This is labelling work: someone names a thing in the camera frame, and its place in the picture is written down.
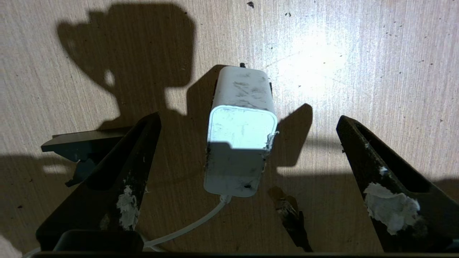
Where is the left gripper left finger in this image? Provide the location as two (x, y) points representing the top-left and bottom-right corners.
(36, 112), (162, 251)

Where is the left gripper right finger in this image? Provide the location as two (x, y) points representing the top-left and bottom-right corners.
(336, 115), (459, 253)

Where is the thin white adapter cable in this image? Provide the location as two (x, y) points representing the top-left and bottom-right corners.
(143, 195), (232, 251)

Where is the white power adapter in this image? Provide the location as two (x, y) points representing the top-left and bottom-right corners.
(203, 65), (278, 197)

